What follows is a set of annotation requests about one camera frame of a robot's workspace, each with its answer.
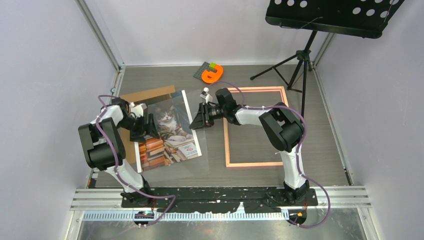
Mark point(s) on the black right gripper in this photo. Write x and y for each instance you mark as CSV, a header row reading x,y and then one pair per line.
x,y
203,119

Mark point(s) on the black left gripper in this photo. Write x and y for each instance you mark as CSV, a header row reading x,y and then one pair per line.
x,y
137,136

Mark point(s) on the pink wooden picture frame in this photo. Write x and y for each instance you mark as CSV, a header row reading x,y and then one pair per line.
x,y
256,89

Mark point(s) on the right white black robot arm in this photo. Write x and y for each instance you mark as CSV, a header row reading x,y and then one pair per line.
x,y
282,125

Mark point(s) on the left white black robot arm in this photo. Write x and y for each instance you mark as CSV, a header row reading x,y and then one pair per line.
x,y
104,149

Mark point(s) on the cat and books photo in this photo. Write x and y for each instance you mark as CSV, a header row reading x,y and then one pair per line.
x,y
177,141

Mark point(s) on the brown cardboard backing board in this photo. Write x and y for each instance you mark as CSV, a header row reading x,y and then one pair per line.
x,y
148,97

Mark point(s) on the grey building plate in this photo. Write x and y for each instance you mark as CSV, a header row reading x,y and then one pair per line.
x,y
200,70

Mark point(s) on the green toy brick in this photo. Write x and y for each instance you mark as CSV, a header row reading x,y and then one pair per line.
x,y
212,66

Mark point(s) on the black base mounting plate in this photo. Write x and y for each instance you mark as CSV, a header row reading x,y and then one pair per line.
x,y
217,200

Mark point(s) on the black music stand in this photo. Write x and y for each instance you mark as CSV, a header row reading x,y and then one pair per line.
x,y
366,19

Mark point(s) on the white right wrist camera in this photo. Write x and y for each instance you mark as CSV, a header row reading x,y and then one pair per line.
x,y
205,96

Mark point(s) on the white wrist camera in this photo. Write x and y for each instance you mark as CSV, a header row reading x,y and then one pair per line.
x,y
138,110
205,96

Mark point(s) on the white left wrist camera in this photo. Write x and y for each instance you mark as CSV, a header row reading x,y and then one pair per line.
x,y
138,110

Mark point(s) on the aluminium rail front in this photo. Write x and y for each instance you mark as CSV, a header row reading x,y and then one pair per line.
x,y
99,204

